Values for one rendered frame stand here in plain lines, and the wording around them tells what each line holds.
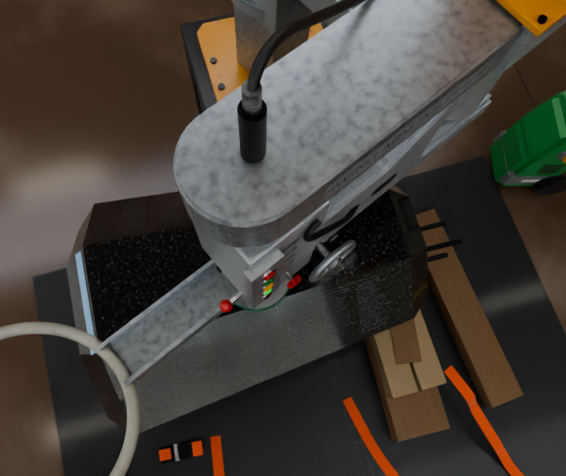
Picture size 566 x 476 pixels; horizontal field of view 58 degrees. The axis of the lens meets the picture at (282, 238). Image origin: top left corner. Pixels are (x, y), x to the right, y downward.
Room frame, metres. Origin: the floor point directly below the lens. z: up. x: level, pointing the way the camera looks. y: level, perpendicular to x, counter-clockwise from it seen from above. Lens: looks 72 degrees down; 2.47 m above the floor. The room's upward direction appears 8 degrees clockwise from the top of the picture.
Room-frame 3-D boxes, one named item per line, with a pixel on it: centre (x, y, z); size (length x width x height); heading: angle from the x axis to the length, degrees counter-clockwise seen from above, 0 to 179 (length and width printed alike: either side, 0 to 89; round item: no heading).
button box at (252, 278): (0.24, 0.03, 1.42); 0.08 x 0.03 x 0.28; 138
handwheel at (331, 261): (0.38, -0.10, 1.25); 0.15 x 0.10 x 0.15; 138
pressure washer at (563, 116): (1.39, -1.23, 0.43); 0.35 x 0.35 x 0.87; 10
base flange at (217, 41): (1.25, 0.14, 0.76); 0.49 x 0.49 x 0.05; 25
